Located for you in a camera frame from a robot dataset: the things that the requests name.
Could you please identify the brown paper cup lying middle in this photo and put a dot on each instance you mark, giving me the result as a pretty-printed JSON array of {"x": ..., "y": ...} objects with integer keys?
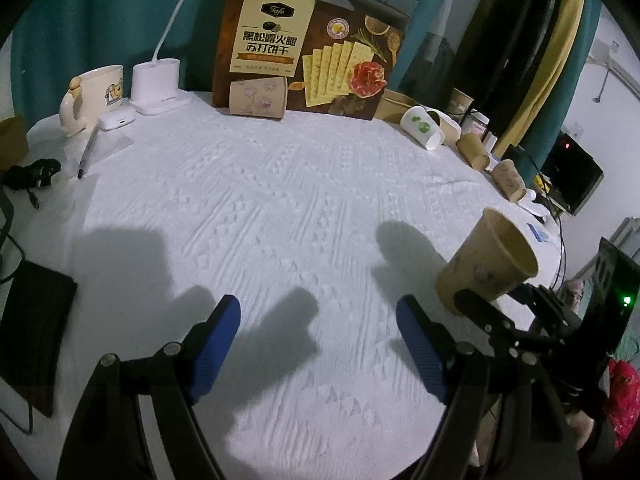
[{"x": 450, "y": 128}]

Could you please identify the teal curtain right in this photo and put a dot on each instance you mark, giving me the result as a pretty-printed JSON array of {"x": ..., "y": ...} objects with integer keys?
[{"x": 545, "y": 128}]

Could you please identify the black monitor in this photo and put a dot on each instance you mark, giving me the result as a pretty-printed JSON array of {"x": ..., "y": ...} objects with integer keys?
[{"x": 571, "y": 173}]

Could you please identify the white desk lamp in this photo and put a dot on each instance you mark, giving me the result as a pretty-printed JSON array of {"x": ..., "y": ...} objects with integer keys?
[{"x": 257, "y": 40}]

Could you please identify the brown paper cup by box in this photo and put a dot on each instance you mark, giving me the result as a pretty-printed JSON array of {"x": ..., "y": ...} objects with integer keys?
[{"x": 261, "y": 97}]

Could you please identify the black flat device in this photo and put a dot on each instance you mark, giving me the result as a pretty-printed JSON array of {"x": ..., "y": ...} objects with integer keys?
[{"x": 33, "y": 323}]

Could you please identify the black pen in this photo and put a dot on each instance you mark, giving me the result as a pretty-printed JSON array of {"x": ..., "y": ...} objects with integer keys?
[{"x": 86, "y": 154}]

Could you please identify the blue and white card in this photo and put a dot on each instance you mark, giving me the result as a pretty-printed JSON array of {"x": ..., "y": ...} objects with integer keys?
[{"x": 541, "y": 235}]

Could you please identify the white paper cup green print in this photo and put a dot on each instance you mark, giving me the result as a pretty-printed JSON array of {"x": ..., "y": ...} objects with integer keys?
[{"x": 418, "y": 124}]

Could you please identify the brown paper cup lying right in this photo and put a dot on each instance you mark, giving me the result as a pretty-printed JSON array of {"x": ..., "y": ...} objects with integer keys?
[{"x": 473, "y": 151}]

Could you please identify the brown cracker box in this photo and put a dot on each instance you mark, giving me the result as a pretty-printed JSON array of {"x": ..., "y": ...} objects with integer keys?
[{"x": 346, "y": 53}]

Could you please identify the teal curtain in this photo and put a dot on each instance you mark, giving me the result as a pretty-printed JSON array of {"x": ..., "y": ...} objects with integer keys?
[
  {"x": 55, "y": 40},
  {"x": 545, "y": 128}
]

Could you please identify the glass jar with white lid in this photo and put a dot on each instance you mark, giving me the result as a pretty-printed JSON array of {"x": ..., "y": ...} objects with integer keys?
[{"x": 475, "y": 122}]

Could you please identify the upright brown cup at back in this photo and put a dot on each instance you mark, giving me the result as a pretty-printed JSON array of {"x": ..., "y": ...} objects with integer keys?
[{"x": 459, "y": 103}]

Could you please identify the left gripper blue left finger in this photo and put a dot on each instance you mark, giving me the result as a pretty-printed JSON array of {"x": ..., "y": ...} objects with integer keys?
[{"x": 206, "y": 347}]

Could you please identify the brown paper cup lying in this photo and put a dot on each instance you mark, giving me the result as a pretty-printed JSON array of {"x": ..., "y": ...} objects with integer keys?
[
  {"x": 450, "y": 128},
  {"x": 473, "y": 151}
]

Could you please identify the brown paper cup with print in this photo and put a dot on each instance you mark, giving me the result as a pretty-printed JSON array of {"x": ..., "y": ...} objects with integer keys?
[{"x": 493, "y": 259}]

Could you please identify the teal curtain left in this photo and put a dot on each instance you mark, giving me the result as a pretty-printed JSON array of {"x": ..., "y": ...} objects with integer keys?
[{"x": 55, "y": 40}]

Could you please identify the white air conditioner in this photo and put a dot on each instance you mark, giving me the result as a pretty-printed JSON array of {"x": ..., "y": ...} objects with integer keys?
[{"x": 602, "y": 54}]

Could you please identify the kraft paper bowl container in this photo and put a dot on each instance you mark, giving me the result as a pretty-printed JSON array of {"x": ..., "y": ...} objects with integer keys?
[{"x": 393, "y": 105}]

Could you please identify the yellow curtain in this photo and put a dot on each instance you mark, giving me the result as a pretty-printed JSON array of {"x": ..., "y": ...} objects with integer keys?
[{"x": 547, "y": 74}]

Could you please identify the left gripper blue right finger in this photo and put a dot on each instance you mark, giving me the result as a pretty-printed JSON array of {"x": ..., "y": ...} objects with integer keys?
[{"x": 430, "y": 345}]

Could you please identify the printed brown cup far right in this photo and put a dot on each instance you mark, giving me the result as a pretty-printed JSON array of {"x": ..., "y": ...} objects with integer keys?
[{"x": 509, "y": 181}]

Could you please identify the white earbuds case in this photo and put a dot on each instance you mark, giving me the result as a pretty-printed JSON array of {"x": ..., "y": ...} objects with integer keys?
[{"x": 117, "y": 117}]

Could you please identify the cream ceramic mug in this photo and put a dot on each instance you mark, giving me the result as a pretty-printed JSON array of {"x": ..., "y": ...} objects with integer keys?
[{"x": 88, "y": 96}]

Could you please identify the white textured tablecloth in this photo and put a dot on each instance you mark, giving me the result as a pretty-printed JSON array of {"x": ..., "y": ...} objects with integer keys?
[{"x": 318, "y": 225}]

